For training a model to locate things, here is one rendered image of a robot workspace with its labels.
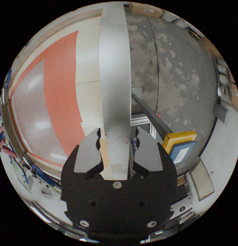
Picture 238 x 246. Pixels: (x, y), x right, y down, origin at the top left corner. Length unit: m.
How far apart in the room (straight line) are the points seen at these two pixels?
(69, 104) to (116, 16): 0.18
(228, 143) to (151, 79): 2.98
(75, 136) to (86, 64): 0.15
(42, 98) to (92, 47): 0.15
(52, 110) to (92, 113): 0.10
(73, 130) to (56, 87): 0.10
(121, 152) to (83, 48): 0.20
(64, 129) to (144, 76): 1.07
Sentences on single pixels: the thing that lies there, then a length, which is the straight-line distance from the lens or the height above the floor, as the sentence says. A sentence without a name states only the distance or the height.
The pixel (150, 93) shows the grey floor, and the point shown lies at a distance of 1.18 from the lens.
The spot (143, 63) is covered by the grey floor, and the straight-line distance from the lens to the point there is 1.17.
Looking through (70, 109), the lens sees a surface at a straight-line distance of 0.17.
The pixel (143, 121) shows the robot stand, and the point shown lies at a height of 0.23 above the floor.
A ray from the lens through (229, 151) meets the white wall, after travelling 3.23.
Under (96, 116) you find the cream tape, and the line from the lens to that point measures 0.15.
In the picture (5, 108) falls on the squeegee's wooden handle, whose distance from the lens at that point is 0.58.
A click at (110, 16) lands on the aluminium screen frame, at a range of 0.16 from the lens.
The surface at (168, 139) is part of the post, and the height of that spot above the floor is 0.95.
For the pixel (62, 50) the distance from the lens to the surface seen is 0.20.
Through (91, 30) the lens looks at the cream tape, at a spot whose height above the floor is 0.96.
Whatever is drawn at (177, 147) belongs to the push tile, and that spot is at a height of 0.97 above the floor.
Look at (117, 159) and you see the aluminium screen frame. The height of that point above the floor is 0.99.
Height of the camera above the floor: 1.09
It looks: 62 degrees down
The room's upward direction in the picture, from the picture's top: 178 degrees clockwise
